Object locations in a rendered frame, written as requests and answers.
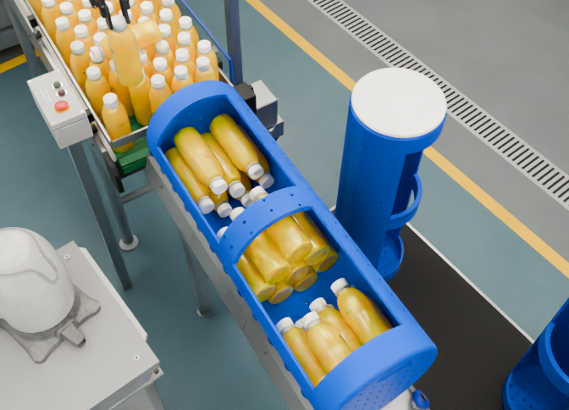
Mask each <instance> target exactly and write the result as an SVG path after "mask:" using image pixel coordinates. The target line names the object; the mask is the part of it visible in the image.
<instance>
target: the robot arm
mask: <svg viewBox="0 0 569 410"><path fill-rule="evenodd" d="M89 3H90V5H91V6H92V7H93V8H99V12H100V15H101V16H102V17H103V18H105V20H106V24H107V26H108V28H109V29H110V30H113V24H112V20H111V16H110V12H109V8H108V5H107V4H106V3H105V0H89ZM119 4H120V7H121V11H122V15H123V16H124V17H125V20H126V23H127V24H130V17H129V14H128V9H130V2H129V0H119ZM100 311H101V305H100V302H99V301H98V300H96V299H93V298H91V297H89V296H87V295H86V294H85V293H84V292H83V291H82V290H81V289H80V288H78V287H77V286H76V285H75V284H74V283H73V282H71V279H70V277H69V273H68V271H67V269H66V267H65V265H64V263H63V261H62V259H61V258H60V256H59V255H58V253H57V252H56V250H55V249H54V248H53V246H52V245H51V244H50V243H49V242H48V241H47V240H46V239H45V238H43V237H42V236H41V235H38V234H37V233H36V232H34V231H31V230H27V229H24V228H18V227H8V228H2V229H0V325H1V326H2V327H3V328H4V329H5V330H6V331H7V332H8V333H9V334H10V335H11V336H12V337H13V338H14V339H15V340H16V341H17V342H18V343H19V344H20V345H21V346H23V347H24V348H25V349H26V350H27V351H28V352H29V354H30V357H31V359H32V360H33V361H34V363H37V364H41V363H44V362H46V360H47V359H48V357H49V356H50V354H51V353H52V351H53V350H54V349H55V348H56V347H58V346H59V345H60V344H61V343H62V342H63V341H64V340H66V341H67V342H69V343H70V344H72V345H74V346H76V347H77V348H82V347H83V346H84V345H85V343H86V339H85V337H84V336H83V335H82V334H81V333H80V332H79V331H78V328H79V327H80V326H81V325H82V324H83V323H85V321H86V320H87V319H89V318H90V317H92V316H94V315H96V314H98V313H99V312H100Z"/></svg>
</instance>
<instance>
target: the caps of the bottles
mask: <svg viewBox="0 0 569 410"><path fill-rule="evenodd" d="M41 1H42V3H43V5H44V6H47V7H49V6H53V4H55V0H41ZM82 2H83V4H84V5H85V6H91V5H90V3H89V0H82ZM129 2H130V6H131V5H133V4H134V3H135V0H129ZM105 3H106V4H107V5H108V8H109V12H110V13H111V12H113V5H112V3H110V2H105ZM162 3H163V5H165V6H170V5H172V4H174V0H162ZM59 7H60V10H61V12H62V13H63V14H69V13H71V12H72V11H73V6H72V3H70V2H63V3H61V4H60V5H59ZM152 11H153V5H152V3H151V2H148V1H146V2H143V3H141V12H142V13H144V14H149V13H151V12H152ZM128 14H129V17H130V19H131V18H132V13H131V11H130V10H129V9H128ZM159 15H160V18H161V20H164V21H168V20H171V19H172V17H173V15H172V11H171V10H170V9H168V8H164V9H162V10H161V11H160V12H159ZM78 16H79V19H80V20H81V21H88V20H90V19H91V11H90V10H88V9H82V10H80V11H79V12H78ZM146 19H150V18H149V17H146V16H143V17H140V18H139V19H138V23H140V22H142V21H143V20H146ZM55 23H56V26H57V27H58V28H59V29H61V30H63V29H66V28H68V27H69V20H68V19H67V18H66V17H59V18H57V19H56V21H55ZM97 25H98V27H99V28H100V29H107V28H108V26H107V24H106V20H105V18H103V17H100V18H98V19H97ZM74 31H75V34H76V35H77V36H78V37H83V36H86V35H87V34H88V30H87V27H86V26H85V25H77V26H76V27H75V29H74ZM105 36H106V34H105V33H103V32H98V33H96V34H95V35H94V37H93V39H94V42H95V43H96V44H97V45H99V44H100V41H101V40H102V39H103V38H104V37H105ZM70 48H71V50H72V52H73V53H82V52H83V51H84V50H85V47H84V44H83V42H81V41H74V42H72V43H71V44H70Z"/></svg>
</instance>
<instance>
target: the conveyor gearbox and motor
mask: <svg viewBox="0 0 569 410"><path fill-rule="evenodd" d="M250 85H251V86H252V87H253V90H254V93H256V95H257V115H256V116H257V118H258V119H259V120H260V121H261V123H262V124H263V125H264V127H265V128H266V129H267V131H268V132H269V133H270V135H271V136H272V137H273V139H275V141H277V140H278V139H279V137H280V136H282V135H283V134H284V121H283V120H282V119H281V118H280V116H279V115H278V98H277V97H276V96H275V95H274V94H273V93H272V92H271V91H270V90H269V89H268V87H267V86H266V85H265V82H263V81H262V80H259V81H256V82H254V83H252V84H250Z"/></svg>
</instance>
